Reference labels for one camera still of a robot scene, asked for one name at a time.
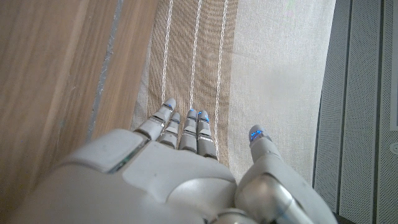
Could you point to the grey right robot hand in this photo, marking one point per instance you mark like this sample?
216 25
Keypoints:
149 180

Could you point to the beige striped backdrop cloth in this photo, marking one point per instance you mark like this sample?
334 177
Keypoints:
264 62

